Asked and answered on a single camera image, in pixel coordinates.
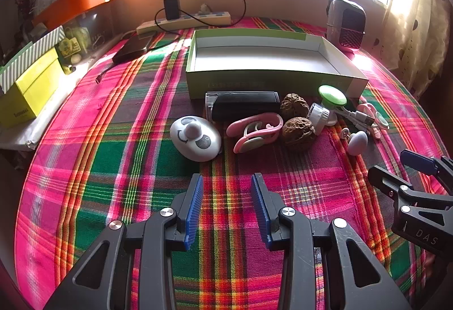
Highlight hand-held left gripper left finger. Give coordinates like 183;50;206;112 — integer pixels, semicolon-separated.
42;174;205;310

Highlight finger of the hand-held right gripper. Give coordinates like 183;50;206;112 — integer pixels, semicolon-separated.
367;165;453;213
401;149;453;190

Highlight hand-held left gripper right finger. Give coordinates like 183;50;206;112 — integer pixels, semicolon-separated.
251;173;413;310

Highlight white egg-shaped knob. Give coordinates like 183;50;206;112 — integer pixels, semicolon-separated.
340;128;369;156

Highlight white panda egg toy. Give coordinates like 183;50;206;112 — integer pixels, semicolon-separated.
170;115;222;162

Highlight pink and green clip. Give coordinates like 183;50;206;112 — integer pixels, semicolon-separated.
357;103;390;138
226;113;284;154

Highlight white USB cable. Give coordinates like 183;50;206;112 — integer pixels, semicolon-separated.
334;107;379;134

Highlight brown walnut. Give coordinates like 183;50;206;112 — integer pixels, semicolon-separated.
282;117;316;152
279;93;302;116

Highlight white round container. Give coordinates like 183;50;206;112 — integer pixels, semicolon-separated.
307;102;339;136

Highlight green white suction knob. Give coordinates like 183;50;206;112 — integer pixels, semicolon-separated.
318;85;349;109

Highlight black rectangular case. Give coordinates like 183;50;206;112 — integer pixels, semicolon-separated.
205;91;281;122

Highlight green white cardboard box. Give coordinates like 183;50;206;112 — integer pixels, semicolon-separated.
186;29;369;100

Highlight cream dotted curtain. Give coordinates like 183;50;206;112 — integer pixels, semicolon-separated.
382;0;450;98

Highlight grey mini heater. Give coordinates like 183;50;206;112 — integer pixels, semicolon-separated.
326;0;367;51

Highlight black smartphone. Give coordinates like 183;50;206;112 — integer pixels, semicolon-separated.
112;35;158;65

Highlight beige power strip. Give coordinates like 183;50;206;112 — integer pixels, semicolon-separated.
136;11;231;35

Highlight black charger adapter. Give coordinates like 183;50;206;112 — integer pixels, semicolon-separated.
163;0;181;21

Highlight yellow box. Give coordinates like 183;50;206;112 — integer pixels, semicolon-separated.
0;46;61;130

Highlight dark glass tank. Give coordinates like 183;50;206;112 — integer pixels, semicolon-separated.
42;11;114;59

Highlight green white striped box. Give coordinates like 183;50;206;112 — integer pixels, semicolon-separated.
0;26;66;95

